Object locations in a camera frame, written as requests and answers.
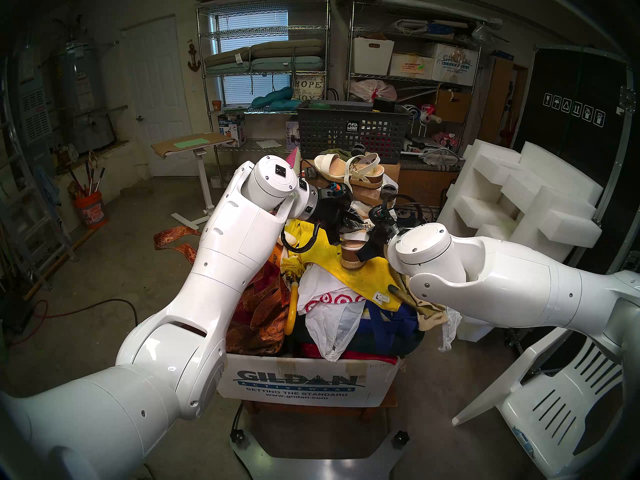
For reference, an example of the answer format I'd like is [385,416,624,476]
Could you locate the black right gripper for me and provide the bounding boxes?
[369,204,401,242]

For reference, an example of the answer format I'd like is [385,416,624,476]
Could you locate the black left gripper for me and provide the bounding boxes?
[314,183,372,234]

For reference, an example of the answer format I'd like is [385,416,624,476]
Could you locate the white strappy wedge sandal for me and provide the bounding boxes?
[340,227,374,271]
[313,152,386,191]

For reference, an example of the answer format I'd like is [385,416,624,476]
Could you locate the yellow terry towel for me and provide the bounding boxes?
[285,219,403,312]

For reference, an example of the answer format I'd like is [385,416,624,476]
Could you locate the low brown wooden cabinet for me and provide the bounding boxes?
[397,156,463,207]

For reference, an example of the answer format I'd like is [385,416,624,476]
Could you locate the black plastic mesh basket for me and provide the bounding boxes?
[296,100,412,165]

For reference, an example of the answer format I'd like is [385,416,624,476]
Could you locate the tan green-tipped work glove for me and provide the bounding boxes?
[387,279,451,332]

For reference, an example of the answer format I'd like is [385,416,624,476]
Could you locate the blue fabric bag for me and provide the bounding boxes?
[360,301,426,357]

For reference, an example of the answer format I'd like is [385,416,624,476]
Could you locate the yellow folded umbrella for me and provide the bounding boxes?
[279,251,303,335]

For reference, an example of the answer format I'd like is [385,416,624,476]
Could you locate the white Target plastic bag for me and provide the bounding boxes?
[296,264,368,362]

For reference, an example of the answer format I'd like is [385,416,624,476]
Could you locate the crumpled white plastic scrap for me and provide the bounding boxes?
[439,309,463,353]

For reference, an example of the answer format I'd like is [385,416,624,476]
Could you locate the red orange floral bag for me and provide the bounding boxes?
[226,259,291,356]

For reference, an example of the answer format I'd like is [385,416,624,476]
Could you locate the pink white plastic bag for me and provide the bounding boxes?
[350,79,398,103]

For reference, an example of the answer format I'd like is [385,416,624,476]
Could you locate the brown cardboard storage box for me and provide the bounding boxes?
[435,89,473,125]

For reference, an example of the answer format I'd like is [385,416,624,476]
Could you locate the white foam packing block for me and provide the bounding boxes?
[440,139,605,262]

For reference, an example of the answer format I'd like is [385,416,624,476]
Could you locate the small white foam piece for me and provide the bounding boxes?
[457,315,496,343]

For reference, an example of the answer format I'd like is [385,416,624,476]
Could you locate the HOPE word sign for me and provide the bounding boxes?
[291,74,326,102]

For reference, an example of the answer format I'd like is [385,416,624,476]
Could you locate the teal cushion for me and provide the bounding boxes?
[250,86,303,111]

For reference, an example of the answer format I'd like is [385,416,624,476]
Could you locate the blue white product box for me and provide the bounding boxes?
[217,113,248,149]

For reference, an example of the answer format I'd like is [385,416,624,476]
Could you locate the white labelled cardboard box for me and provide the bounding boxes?
[389,53,435,80]

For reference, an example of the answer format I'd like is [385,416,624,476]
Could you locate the large Gildan cardboard box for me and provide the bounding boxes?
[217,354,401,409]

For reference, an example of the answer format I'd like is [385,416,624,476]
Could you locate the sage green seat cushion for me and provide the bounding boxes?
[206,55,326,76]

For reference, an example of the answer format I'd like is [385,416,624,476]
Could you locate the small Gildan cardboard box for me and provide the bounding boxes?
[432,43,481,87]

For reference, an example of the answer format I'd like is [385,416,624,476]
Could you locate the window with white blinds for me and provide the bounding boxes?
[212,9,291,106]

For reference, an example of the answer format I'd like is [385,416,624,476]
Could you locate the white rolling overbed table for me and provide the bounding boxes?
[151,132,237,231]

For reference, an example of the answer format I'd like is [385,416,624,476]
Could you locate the orange brocade fabric strip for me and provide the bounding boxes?
[152,225,203,265]

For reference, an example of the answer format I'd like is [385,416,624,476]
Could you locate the khaki seat cushion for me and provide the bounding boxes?
[204,39,325,69]

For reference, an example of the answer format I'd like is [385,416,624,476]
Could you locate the black flight case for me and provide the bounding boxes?
[510,45,640,277]

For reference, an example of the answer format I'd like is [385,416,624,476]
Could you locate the white panel door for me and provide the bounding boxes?
[121,15,196,179]

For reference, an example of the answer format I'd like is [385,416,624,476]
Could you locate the white plastic chair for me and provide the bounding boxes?
[451,329,631,480]

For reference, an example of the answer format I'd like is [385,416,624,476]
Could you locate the orange plastic bucket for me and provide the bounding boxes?
[72,190,107,228]

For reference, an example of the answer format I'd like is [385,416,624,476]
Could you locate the grey water heater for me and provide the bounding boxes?
[60,39,117,152]

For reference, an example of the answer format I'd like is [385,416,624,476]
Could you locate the grey metal ladder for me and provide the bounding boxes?
[0,84,81,290]

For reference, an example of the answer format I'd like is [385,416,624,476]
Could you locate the grey furnace cabinet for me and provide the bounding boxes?
[17,79,58,145]

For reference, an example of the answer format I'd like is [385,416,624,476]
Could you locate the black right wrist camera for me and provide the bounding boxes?
[356,231,388,264]

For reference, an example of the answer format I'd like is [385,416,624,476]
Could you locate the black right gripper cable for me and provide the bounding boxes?
[392,194,437,231]

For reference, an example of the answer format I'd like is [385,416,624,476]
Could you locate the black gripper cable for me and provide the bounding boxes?
[279,219,322,256]
[392,194,437,231]

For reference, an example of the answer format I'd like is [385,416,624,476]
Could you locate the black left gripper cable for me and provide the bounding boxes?
[279,219,322,256]

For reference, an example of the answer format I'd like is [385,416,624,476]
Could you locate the chrome wire shelf rack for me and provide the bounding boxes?
[347,0,483,152]
[196,0,333,167]

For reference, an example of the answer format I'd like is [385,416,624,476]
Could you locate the white box with handle hole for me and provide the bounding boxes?
[353,36,396,76]

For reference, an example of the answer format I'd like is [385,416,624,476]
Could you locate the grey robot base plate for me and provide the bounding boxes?
[229,429,411,480]

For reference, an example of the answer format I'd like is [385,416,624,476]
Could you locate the red extension cord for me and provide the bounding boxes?
[10,298,141,346]

